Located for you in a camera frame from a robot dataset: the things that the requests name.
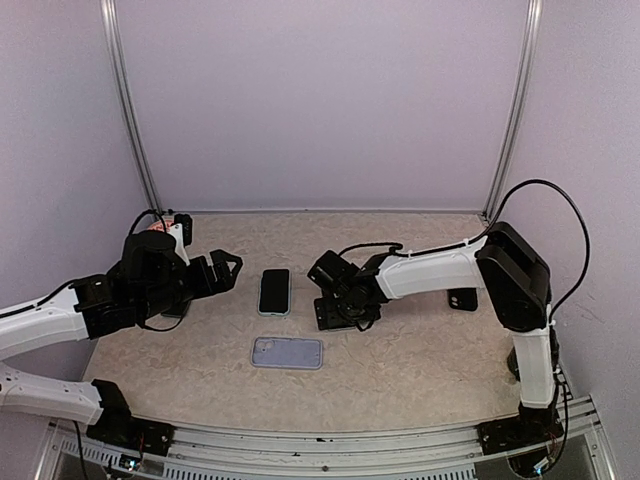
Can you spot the lilac phone case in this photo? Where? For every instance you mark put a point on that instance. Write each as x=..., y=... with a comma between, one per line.
x=287, y=353

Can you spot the black phone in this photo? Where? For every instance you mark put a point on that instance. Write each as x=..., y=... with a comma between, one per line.
x=274, y=291
x=177, y=311

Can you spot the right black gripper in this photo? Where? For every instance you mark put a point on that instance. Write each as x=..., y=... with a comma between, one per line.
x=328, y=315

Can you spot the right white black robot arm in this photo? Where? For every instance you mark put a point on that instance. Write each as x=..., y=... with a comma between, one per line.
x=499, y=262

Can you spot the light blue phone case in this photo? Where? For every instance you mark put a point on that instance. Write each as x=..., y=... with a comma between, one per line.
x=260, y=300

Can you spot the front aluminium rail base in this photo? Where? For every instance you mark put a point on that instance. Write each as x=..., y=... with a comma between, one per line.
x=196, y=452

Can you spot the black cup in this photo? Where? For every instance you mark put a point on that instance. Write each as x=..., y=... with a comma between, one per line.
x=512, y=363

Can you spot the aluminium frame post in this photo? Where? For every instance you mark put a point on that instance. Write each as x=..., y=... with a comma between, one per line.
x=525, y=66
x=109, y=14

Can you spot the left aluminium frame post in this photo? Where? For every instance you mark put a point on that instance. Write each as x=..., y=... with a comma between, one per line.
x=109, y=14

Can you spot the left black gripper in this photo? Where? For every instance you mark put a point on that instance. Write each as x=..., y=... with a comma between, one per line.
x=208, y=286

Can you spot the red white patterned bowl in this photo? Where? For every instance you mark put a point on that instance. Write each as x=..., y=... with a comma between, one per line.
x=161, y=226

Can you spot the black phone case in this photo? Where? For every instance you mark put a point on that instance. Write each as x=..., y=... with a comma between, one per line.
x=463, y=299

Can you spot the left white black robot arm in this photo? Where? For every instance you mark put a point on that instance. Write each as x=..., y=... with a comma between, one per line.
x=153, y=276

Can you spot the right aluminium frame post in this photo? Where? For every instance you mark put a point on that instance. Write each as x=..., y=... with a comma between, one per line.
x=525, y=66

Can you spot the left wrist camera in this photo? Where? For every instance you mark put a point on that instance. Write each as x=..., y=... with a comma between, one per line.
x=181, y=229

